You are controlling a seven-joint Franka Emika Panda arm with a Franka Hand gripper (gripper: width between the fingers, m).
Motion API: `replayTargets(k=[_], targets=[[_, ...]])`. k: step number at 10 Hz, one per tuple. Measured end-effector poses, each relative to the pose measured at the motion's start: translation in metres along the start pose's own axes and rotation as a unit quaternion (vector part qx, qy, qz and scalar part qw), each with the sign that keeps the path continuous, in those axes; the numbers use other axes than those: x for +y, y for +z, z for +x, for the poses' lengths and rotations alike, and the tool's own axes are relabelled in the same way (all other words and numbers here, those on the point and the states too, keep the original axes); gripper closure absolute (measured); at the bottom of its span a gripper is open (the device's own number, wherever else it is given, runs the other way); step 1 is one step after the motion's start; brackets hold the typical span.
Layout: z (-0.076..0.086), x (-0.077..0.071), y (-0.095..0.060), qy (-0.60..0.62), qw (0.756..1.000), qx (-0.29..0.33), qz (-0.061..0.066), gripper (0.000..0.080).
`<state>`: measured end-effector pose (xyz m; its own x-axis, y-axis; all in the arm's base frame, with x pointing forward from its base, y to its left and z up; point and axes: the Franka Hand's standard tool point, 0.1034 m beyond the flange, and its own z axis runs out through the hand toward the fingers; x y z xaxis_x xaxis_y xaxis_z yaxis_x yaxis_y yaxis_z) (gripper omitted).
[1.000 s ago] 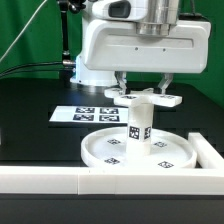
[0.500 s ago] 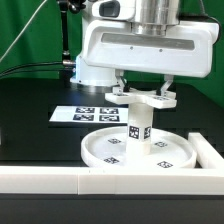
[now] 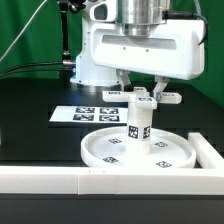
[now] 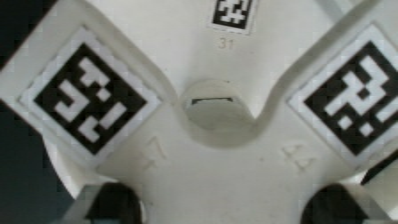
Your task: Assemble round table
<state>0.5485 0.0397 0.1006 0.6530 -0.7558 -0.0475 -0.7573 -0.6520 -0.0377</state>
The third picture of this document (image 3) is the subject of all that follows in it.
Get black cables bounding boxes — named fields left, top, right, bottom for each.
left=0, top=61, right=66, bottom=80

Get white cross table base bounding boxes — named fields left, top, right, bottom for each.
left=102, top=87, right=182, bottom=109

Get white round table top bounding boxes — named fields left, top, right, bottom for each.
left=81, top=126, right=196, bottom=170

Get grey diagonal cable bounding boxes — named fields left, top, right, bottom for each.
left=0, top=0, right=48, bottom=63

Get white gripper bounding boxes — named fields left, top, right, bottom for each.
left=90, top=1, right=205, bottom=100

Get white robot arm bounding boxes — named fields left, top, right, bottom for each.
left=72, top=0, right=208, bottom=104

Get white obstacle fence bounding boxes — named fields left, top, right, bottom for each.
left=0, top=133, right=224, bottom=195

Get black camera stand pole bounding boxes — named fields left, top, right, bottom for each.
left=56, top=0, right=86, bottom=81

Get white marker sheet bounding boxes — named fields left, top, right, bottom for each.
left=49, top=106, right=127, bottom=124

